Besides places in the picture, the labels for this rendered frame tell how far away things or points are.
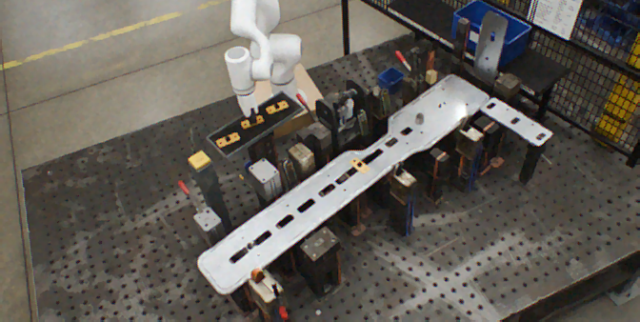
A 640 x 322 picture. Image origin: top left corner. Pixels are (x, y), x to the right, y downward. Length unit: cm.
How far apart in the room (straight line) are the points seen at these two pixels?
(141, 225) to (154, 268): 23
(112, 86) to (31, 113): 57
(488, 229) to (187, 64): 273
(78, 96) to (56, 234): 188
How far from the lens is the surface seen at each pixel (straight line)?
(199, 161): 207
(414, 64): 236
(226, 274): 197
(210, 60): 433
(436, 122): 234
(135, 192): 268
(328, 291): 219
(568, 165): 271
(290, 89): 258
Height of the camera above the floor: 270
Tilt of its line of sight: 49 degrees down
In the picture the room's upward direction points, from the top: 6 degrees counter-clockwise
